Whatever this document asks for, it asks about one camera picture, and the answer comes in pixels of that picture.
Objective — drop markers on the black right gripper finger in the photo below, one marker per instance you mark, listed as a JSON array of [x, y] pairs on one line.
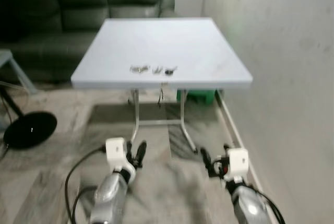
[[227, 146], [207, 160]]

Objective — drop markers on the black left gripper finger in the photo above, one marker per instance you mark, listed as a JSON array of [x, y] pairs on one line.
[[131, 149], [142, 150]]

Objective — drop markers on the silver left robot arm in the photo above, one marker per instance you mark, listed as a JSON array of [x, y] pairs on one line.
[[110, 198]]

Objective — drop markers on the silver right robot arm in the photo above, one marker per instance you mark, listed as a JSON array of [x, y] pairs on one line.
[[249, 205]]

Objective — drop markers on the green plastic box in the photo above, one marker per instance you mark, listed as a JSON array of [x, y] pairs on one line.
[[198, 96]]

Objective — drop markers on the silver key bunch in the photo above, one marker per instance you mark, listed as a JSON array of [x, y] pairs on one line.
[[139, 69]]

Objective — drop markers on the small silver key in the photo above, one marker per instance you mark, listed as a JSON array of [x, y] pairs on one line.
[[157, 70]]

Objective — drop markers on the black round stand base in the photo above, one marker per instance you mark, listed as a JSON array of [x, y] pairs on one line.
[[30, 129]]

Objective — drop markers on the white folding table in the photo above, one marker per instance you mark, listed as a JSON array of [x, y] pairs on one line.
[[162, 44]]

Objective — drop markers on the dark green leather sofa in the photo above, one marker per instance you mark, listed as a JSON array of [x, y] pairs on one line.
[[78, 4]]

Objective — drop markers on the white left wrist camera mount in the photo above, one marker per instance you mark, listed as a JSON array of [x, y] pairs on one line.
[[116, 151]]

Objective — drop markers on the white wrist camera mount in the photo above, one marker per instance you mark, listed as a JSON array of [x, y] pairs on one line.
[[116, 151], [238, 162]]

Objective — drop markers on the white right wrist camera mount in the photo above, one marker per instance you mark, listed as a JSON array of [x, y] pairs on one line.
[[238, 162]]

